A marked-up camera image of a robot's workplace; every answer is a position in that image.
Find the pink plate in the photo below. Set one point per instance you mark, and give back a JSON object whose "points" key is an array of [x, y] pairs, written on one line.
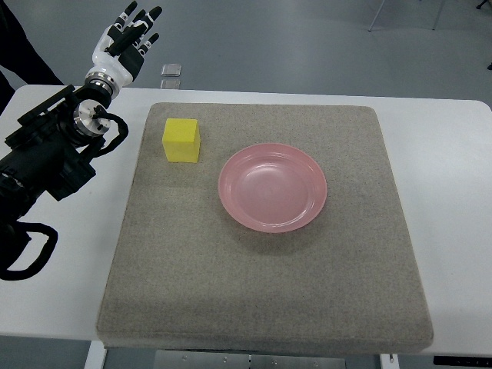
{"points": [[272, 188]]}

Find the clear floor socket cover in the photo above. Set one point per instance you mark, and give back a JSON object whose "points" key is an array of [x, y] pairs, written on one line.
{"points": [[171, 70]]}

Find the grey fabric mat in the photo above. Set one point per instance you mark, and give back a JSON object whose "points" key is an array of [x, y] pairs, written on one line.
{"points": [[187, 276]]}

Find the metal table frame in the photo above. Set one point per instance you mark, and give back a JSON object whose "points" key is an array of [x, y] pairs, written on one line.
{"points": [[100, 357]]}

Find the yellow cube block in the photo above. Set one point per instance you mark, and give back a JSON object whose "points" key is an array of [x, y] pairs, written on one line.
{"points": [[181, 140]]}

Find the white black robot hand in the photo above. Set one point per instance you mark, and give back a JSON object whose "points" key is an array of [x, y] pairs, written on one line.
{"points": [[121, 50]]}

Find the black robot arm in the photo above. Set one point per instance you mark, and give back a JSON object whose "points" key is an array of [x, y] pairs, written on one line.
{"points": [[52, 150]]}

